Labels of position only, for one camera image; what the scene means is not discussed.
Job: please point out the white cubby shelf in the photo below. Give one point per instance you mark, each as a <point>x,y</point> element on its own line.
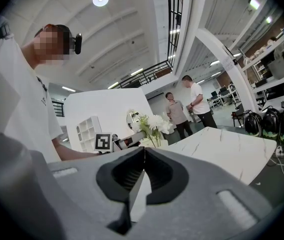
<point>88,134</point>

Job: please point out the white dressing table with mirror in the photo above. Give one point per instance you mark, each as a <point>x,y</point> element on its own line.
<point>131,120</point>

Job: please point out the white flowers bunch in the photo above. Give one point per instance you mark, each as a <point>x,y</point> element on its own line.
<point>155,122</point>

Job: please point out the row of office desks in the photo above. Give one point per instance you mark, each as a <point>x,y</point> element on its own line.
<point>222,96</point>

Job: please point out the person's white t-shirt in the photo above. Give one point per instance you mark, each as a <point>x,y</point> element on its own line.
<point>14,96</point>

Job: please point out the white power strip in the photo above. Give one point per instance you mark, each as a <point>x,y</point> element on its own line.
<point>283,151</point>

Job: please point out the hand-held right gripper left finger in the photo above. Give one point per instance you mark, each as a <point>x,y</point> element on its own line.
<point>86,196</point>

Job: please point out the white storage shelving unit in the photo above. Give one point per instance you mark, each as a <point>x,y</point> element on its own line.
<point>271,81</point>

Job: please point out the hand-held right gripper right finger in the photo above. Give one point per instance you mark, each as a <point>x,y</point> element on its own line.
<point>201,191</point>

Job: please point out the black head-worn camera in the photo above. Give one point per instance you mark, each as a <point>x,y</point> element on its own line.
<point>78,44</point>

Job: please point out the person's head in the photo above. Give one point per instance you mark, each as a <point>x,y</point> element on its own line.
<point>49,44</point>

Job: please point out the white marble table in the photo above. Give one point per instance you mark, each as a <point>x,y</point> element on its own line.
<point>219,149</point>

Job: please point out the black metal railing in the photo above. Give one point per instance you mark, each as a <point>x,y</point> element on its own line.
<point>171,34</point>

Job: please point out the grey storage bin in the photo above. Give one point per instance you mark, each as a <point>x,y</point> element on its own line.
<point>278,70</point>

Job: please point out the wooden chair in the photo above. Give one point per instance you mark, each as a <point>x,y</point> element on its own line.
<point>238,115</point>

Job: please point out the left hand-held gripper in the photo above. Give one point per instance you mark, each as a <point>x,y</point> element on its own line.
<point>103,142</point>

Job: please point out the person's left forearm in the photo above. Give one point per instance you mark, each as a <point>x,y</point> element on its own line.
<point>74,154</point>

